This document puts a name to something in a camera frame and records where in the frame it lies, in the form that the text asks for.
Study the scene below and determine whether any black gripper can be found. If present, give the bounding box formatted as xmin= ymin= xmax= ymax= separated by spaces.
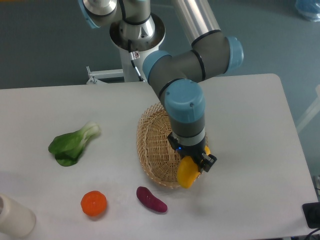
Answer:
xmin=167 ymin=133 xmax=217 ymax=173

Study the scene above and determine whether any yellow toy mango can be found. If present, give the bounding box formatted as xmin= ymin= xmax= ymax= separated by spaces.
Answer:
xmin=176 ymin=156 xmax=206 ymax=189

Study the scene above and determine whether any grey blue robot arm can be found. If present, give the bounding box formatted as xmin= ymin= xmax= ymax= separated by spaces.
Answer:
xmin=78 ymin=0 xmax=244 ymax=172

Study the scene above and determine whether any woven wicker basket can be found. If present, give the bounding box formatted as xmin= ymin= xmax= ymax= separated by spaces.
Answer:
xmin=136 ymin=103 xmax=182 ymax=189

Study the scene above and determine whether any purple toy sweet potato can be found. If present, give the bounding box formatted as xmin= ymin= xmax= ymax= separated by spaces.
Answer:
xmin=136 ymin=186 xmax=168 ymax=213

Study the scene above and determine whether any orange toy tangerine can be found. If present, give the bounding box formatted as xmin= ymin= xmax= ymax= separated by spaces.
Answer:
xmin=80 ymin=190 xmax=108 ymax=217

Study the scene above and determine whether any green toy bok choy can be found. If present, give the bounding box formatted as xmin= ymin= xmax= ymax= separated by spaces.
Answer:
xmin=48 ymin=121 xmax=101 ymax=167

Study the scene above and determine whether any black device at edge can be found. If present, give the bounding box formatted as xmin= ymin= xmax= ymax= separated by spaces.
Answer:
xmin=302 ymin=202 xmax=320 ymax=229

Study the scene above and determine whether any blue bag in corner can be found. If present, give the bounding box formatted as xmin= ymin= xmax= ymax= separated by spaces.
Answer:
xmin=295 ymin=0 xmax=320 ymax=22

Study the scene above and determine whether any white cylindrical bottle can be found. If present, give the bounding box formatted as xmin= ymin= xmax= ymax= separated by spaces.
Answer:
xmin=0 ymin=193 xmax=36 ymax=238

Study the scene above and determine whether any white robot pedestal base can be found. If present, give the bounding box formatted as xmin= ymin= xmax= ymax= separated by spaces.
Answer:
xmin=86 ymin=13 xmax=166 ymax=85

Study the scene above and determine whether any white frame leg right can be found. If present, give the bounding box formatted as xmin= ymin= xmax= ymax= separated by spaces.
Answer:
xmin=295 ymin=85 xmax=320 ymax=134

